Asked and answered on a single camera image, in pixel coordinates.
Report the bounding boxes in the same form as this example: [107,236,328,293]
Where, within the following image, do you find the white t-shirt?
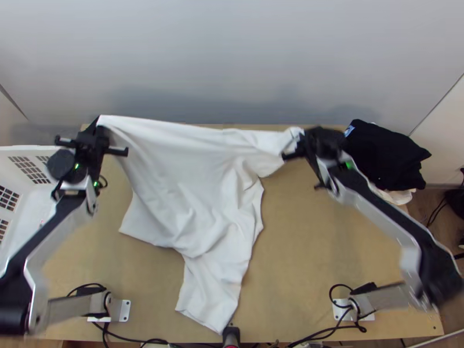
[97,114,306,334]

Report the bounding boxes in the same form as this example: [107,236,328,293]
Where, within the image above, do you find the pile of folded clothes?
[342,118,433,206]

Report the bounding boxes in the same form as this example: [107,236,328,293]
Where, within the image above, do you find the white laundry basket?
[0,144,61,277]

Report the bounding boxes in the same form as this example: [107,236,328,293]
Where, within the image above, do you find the black cable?
[67,283,110,302]
[94,318,172,348]
[328,283,368,333]
[429,197,453,228]

